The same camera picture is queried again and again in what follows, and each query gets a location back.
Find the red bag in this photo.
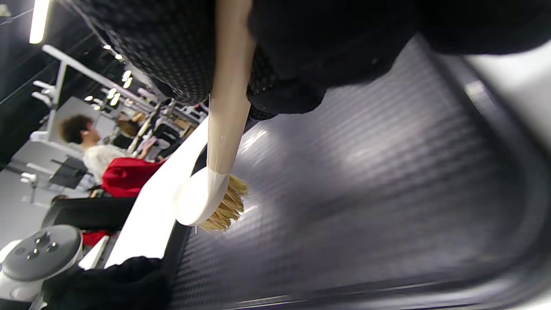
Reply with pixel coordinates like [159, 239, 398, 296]
[81, 157, 167, 247]

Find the white ceiling light strip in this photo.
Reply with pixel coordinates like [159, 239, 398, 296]
[29, 0, 51, 45]

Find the person's right hand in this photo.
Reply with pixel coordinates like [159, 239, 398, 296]
[60, 0, 551, 121]

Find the white pot brush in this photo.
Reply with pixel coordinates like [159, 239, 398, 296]
[172, 0, 257, 233]

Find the black chair back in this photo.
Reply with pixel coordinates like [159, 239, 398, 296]
[41, 196, 137, 232]

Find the black white handheld controller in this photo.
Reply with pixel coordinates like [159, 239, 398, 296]
[0, 225, 83, 310]

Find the person's left hand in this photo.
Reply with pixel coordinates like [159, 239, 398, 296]
[43, 256, 173, 310]

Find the black plastic tray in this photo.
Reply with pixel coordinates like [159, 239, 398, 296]
[166, 34, 551, 310]

